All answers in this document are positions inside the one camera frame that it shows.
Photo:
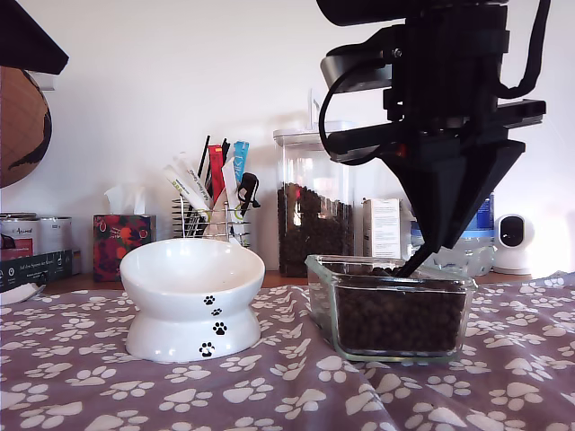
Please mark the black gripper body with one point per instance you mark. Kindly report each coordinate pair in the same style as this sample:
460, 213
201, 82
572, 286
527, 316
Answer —
449, 90

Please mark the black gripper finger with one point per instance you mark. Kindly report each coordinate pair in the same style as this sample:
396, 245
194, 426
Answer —
27, 40
431, 188
489, 170

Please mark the black plastic measuring scoop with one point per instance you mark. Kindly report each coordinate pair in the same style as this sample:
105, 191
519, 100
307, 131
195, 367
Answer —
418, 262

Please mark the dry brown cat kibble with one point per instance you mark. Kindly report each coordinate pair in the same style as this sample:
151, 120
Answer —
395, 323

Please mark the white ceramic paw-print cat bowl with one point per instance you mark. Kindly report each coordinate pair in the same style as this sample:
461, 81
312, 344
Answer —
188, 287

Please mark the small white carton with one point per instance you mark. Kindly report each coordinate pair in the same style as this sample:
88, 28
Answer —
382, 224

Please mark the large water bottle blue label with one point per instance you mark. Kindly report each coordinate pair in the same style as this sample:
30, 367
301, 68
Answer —
480, 251

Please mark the brown round globe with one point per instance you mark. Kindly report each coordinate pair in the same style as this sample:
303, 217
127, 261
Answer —
22, 125

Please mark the clear kibble jar white lid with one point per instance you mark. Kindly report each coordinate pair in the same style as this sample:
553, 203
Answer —
314, 215

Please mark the clear rectangular glass dish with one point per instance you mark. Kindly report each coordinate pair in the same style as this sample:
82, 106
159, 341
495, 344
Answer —
319, 287

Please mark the tin can pink label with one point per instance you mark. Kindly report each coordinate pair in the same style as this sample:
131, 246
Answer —
18, 233

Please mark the blue stick sachet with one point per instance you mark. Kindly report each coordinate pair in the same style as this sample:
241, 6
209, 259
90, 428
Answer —
240, 157

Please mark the tin can white label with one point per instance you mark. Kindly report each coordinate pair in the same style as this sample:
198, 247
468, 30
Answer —
54, 233

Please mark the plain white stick sachet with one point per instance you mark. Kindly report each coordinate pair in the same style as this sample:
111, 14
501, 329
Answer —
229, 188

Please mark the white sachet black print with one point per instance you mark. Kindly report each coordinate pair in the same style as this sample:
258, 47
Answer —
188, 173

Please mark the white sachet green print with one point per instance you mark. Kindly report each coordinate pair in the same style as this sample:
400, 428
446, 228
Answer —
179, 184

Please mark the thin black stick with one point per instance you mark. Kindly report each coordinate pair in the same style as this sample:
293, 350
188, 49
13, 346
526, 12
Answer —
203, 155

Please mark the red stick sachet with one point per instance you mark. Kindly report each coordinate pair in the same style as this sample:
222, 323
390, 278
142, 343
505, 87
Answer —
216, 175

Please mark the floral tissue box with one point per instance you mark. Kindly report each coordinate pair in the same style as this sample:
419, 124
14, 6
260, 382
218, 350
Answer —
121, 242

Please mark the dark green cardboard box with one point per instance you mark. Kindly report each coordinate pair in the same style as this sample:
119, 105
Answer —
36, 269

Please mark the white flat dish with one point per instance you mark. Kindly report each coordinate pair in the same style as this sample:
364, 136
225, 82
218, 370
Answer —
18, 294

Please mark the purple paw-print cloth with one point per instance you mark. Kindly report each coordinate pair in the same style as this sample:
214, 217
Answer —
269, 395

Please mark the white wall switch plate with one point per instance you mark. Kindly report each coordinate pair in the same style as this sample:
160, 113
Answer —
47, 83

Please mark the small white round camera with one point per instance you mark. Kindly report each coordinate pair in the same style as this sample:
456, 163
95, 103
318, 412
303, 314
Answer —
512, 260

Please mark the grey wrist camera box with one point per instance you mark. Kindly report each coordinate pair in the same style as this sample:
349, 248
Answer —
355, 74

